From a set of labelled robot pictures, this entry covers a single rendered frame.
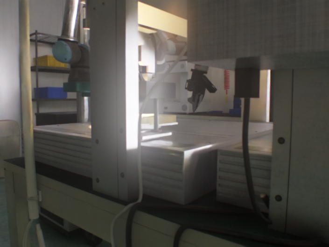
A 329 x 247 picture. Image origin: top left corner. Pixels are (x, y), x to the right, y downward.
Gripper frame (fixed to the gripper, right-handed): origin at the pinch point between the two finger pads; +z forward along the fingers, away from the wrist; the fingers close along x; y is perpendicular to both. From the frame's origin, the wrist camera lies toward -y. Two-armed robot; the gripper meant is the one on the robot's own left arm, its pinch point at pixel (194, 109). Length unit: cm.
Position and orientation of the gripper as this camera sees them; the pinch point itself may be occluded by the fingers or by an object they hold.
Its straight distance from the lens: 149.5
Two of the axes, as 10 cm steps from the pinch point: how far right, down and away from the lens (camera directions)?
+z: -1.9, 9.5, 2.6
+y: -7.1, -3.2, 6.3
